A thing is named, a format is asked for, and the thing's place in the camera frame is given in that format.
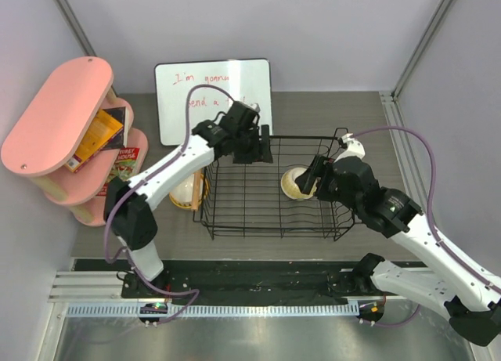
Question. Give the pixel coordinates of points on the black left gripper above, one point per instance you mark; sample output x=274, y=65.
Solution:
x=248, y=158

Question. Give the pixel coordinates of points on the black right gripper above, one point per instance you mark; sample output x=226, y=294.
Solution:
x=315, y=169

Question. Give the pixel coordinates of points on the black wire dish rack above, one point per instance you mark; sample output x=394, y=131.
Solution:
x=246, y=200

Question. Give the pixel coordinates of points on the orange yellow ribbed bowl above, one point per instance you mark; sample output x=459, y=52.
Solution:
x=201, y=195

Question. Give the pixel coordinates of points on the beige floral ceramic bowl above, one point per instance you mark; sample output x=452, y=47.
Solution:
x=183, y=192

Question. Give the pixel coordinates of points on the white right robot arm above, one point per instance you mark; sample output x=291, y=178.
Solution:
x=460, y=290

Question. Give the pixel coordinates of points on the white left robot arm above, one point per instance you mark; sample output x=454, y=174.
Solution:
x=130, y=204

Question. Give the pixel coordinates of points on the yellow dotted white bowl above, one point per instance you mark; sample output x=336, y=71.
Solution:
x=290, y=187

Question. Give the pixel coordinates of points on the whiteboard with red writing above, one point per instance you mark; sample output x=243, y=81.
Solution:
x=208, y=88

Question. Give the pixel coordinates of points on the red storey house book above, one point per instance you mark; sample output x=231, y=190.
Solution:
x=124, y=167

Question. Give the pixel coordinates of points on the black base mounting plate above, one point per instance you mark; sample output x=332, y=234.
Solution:
x=264, y=282

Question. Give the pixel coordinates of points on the dark purple book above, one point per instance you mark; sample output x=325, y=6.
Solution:
x=119, y=126

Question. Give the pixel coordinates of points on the yellow orange book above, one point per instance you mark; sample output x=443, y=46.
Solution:
x=96, y=136

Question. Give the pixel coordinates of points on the pink three-tier shelf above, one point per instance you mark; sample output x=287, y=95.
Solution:
x=50, y=129

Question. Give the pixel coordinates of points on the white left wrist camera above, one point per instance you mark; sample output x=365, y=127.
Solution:
x=255, y=107

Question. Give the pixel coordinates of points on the white slotted cable duct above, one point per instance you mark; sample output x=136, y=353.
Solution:
x=151, y=309

